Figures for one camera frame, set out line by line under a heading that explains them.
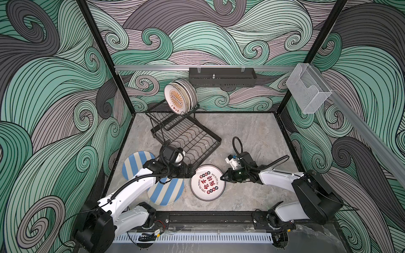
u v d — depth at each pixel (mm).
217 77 946
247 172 688
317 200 427
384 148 536
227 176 780
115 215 416
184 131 1067
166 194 815
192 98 825
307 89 796
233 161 831
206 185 835
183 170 697
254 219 728
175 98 890
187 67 930
